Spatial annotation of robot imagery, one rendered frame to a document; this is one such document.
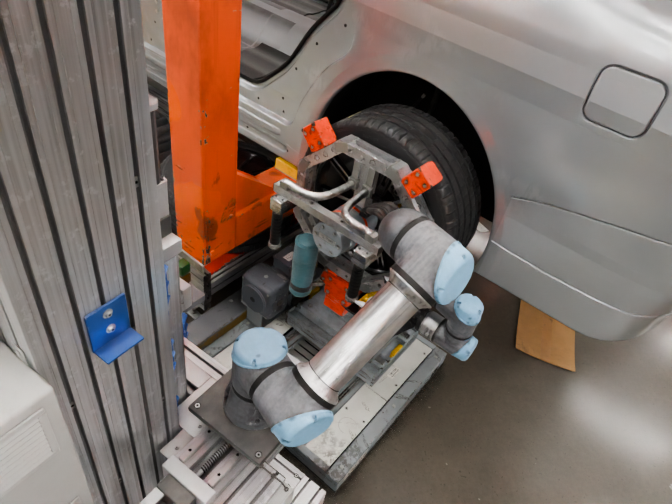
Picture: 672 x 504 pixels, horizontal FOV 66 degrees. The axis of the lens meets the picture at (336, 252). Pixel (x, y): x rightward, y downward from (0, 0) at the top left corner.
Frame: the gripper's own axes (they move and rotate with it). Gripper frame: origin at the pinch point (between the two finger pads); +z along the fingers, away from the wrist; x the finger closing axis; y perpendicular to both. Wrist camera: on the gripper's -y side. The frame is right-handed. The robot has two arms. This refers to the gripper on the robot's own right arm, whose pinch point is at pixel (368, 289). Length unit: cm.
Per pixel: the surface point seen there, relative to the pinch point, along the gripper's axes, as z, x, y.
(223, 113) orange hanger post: 65, -1, 31
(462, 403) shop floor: -35, -50, -84
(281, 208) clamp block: 36.7, 0.8, 10.2
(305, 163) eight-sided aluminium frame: 46, -21, 14
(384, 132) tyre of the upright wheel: 23, -30, 33
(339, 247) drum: 16.9, -6.3, 2.3
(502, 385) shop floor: -45, -72, -84
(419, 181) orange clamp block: 2.9, -21.2, 28.9
